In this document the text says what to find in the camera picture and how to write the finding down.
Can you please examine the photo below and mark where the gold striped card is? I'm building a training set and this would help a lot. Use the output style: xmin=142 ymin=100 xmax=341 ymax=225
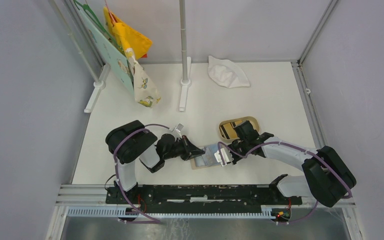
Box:
xmin=219 ymin=120 xmax=243 ymax=140

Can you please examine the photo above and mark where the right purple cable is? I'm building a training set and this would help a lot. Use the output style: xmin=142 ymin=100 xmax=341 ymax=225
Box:
xmin=217 ymin=141 xmax=353 ymax=225

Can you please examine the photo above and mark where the white left rack foot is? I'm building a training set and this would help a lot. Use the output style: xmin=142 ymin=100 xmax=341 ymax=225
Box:
xmin=83 ymin=63 xmax=111 ymax=114

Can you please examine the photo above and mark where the beige oval tray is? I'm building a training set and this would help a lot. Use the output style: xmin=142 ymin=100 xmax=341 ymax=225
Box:
xmin=218 ymin=116 xmax=261 ymax=142

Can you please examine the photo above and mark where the yellow hanging cloth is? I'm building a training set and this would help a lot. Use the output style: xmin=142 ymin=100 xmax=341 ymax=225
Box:
xmin=103 ymin=6 xmax=153 ymax=60

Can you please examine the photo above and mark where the beige card holder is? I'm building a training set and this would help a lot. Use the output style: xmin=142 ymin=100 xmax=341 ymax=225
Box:
xmin=190 ymin=143 xmax=222 ymax=170

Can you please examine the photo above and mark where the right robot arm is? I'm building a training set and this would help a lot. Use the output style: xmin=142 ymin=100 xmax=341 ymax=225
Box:
xmin=215 ymin=120 xmax=357 ymax=207

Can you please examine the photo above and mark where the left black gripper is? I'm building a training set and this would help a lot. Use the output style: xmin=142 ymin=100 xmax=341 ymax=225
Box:
xmin=163 ymin=135 xmax=205 ymax=161

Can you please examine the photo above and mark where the grey vertical pole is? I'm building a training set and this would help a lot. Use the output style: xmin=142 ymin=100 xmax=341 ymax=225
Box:
xmin=179 ymin=0 xmax=189 ymax=85

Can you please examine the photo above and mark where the white printed hanging cloth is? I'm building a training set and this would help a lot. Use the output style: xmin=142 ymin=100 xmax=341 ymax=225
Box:
xmin=125 ymin=48 xmax=161 ymax=108

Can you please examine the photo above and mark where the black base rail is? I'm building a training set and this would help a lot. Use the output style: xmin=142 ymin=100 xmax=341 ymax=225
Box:
xmin=105 ymin=184 xmax=303 ymax=214

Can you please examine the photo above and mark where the teal printed hanging cloth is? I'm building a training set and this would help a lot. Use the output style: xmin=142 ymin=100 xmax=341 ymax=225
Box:
xmin=73 ymin=0 xmax=134 ymax=94

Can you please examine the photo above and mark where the white crumpled cloth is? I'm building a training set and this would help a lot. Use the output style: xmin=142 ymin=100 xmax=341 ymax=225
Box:
xmin=207 ymin=55 xmax=251 ymax=89

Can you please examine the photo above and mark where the white pole base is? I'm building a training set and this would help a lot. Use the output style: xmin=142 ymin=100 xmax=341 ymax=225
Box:
xmin=178 ymin=56 xmax=192 ymax=112

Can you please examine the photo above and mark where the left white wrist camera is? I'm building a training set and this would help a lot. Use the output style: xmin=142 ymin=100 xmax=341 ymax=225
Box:
xmin=169 ymin=123 xmax=184 ymax=138

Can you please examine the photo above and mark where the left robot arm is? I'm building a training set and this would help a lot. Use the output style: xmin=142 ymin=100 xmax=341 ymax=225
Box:
xmin=105 ymin=120 xmax=205 ymax=204

